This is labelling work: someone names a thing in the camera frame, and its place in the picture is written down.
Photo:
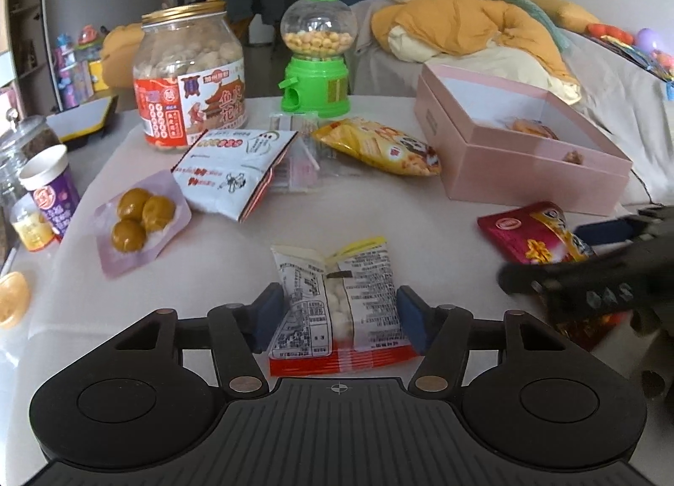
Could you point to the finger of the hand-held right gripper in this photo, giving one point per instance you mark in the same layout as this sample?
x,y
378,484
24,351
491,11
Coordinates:
x,y
603,232
558,279

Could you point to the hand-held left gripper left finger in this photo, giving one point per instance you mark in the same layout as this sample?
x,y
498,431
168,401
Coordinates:
x,y
269,315

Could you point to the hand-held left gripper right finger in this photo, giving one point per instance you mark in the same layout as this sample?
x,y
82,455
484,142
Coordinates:
x,y
413,317

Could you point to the red snack packet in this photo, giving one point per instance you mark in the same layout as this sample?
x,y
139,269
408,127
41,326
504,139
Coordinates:
x,y
526,238

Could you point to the small white puffed snack packet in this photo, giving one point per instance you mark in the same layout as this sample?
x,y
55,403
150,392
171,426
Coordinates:
x,y
342,302

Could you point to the pink cardboard box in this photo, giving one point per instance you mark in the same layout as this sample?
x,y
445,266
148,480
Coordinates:
x,y
526,178

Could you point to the large white red-edged snack packet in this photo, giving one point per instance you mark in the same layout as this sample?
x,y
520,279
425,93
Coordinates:
x,y
226,175

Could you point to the clear plastic candy packet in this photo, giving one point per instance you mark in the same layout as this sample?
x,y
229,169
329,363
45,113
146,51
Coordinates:
x,y
305,159

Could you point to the pink packet of yellow chestnuts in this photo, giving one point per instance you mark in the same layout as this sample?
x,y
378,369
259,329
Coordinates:
x,y
139,215

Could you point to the yellow snack packet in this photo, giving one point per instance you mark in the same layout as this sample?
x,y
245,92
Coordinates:
x,y
379,146

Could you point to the small brown snack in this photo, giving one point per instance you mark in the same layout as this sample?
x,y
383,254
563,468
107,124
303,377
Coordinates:
x,y
575,155

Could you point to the white tablecloth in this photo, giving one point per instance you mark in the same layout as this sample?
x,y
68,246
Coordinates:
x,y
368,212

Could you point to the orange snack packet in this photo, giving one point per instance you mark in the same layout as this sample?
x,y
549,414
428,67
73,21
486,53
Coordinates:
x,y
529,127

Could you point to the grey covered sofa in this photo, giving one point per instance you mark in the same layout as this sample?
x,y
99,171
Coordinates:
x,y
605,75

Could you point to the purple ball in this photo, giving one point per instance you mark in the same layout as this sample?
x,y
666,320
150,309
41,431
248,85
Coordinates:
x,y
650,38

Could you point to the orange toy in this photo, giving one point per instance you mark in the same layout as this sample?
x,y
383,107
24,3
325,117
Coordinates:
x,y
611,32

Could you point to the green candy dispenser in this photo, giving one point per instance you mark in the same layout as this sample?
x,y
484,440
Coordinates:
x,y
316,80

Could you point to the small yellow-labelled jar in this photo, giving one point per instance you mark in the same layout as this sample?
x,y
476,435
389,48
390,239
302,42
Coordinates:
x,y
31,228

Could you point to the purple paper cup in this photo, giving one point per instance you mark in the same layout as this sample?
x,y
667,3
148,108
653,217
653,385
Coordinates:
x,y
50,186

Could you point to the yellow and cream quilt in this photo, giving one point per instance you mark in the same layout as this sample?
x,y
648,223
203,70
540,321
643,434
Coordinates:
x,y
463,17

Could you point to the orange plastic lid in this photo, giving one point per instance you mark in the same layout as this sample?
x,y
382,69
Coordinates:
x,y
11,302

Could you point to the plastic peanut jar gold lid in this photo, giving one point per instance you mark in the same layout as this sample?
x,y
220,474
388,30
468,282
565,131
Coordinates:
x,y
184,70

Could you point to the black and yellow board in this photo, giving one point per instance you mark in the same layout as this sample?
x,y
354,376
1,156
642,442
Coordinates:
x,y
79,120

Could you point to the glass jar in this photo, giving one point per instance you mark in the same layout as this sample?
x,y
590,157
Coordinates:
x,y
23,141

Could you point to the yellow cushion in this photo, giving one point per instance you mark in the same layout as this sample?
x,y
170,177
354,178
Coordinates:
x,y
118,51

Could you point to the pile of colourful toys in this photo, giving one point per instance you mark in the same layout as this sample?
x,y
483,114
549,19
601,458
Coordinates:
x,y
73,70

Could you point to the wooden shelf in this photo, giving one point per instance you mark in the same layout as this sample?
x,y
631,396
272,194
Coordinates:
x,y
21,12

